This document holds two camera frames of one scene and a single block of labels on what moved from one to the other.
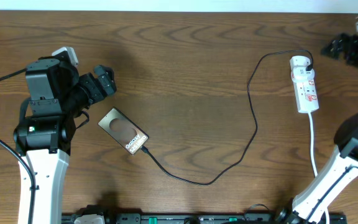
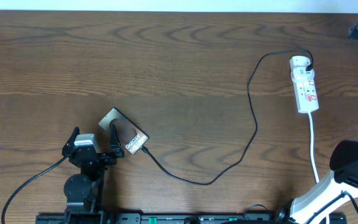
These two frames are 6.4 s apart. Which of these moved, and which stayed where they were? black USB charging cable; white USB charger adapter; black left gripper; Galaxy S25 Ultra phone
Moved: black left gripper
Stayed: black USB charging cable; white USB charger adapter; Galaxy S25 Ultra phone
